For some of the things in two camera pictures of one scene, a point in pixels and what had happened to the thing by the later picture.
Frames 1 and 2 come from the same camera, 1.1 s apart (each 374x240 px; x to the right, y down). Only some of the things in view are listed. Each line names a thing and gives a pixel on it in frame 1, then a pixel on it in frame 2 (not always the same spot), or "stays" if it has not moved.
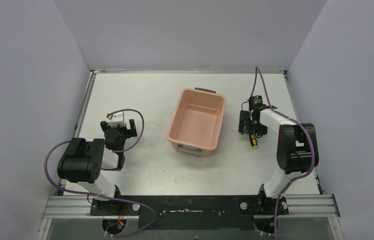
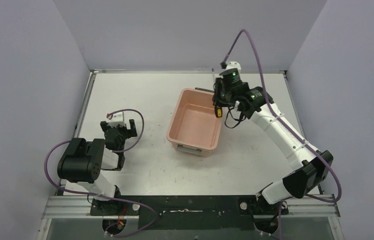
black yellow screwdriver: x=253 y=140 → x=218 y=109
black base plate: x=195 y=212 stays
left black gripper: x=126 y=131 stays
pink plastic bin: x=196 y=120 stays
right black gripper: x=246 y=116 → x=221 y=101
